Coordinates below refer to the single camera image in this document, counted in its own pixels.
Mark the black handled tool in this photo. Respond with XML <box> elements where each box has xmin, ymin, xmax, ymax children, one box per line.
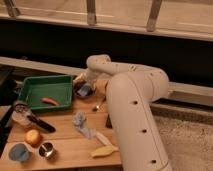
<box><xmin>27</xmin><ymin>115</ymin><xmax>56</xmax><ymax>133</ymax></box>

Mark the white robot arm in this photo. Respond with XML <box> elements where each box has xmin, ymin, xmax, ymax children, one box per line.
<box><xmin>80</xmin><ymin>55</ymin><xmax>172</xmax><ymax>171</ymax></box>

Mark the crumpled blue cloth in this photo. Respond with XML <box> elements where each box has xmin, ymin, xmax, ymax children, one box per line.
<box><xmin>73</xmin><ymin>111</ymin><xmax>95</xmax><ymax>139</ymax></box>

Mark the glass jar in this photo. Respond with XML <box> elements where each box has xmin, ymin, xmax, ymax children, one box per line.
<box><xmin>12</xmin><ymin>101</ymin><xmax>32</xmax><ymax>128</ymax></box>

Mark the black remote control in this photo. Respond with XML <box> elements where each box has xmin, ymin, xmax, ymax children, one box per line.
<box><xmin>106</xmin><ymin>115</ymin><xmax>112</xmax><ymax>129</ymax></box>

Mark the purple bowl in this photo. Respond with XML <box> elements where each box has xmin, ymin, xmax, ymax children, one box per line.
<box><xmin>74</xmin><ymin>81</ymin><xmax>96</xmax><ymax>99</ymax></box>

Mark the small metal cup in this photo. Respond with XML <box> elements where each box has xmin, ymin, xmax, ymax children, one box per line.
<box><xmin>39</xmin><ymin>142</ymin><xmax>55</xmax><ymax>159</ymax></box>

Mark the green plastic tray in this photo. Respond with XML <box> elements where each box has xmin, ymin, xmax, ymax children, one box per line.
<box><xmin>18</xmin><ymin>75</ymin><xmax>72</xmax><ymax>113</ymax></box>

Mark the yellow banana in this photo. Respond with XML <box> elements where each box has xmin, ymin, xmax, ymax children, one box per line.
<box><xmin>90</xmin><ymin>145</ymin><xmax>118</xmax><ymax>158</ymax></box>

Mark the blue sponge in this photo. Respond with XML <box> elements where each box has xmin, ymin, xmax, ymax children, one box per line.
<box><xmin>77</xmin><ymin>83</ymin><xmax>93</xmax><ymax>97</ymax></box>

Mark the orange fruit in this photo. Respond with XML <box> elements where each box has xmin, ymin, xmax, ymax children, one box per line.
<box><xmin>25</xmin><ymin>129</ymin><xmax>42</xmax><ymax>146</ymax></box>

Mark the white plastic knife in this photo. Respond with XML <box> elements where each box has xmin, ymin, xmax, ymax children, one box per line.
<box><xmin>96</xmin><ymin>132</ymin><xmax>112</xmax><ymax>146</ymax></box>

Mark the blue plastic cup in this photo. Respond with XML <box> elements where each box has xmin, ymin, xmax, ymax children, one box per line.
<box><xmin>8</xmin><ymin>143</ymin><xmax>30</xmax><ymax>162</ymax></box>

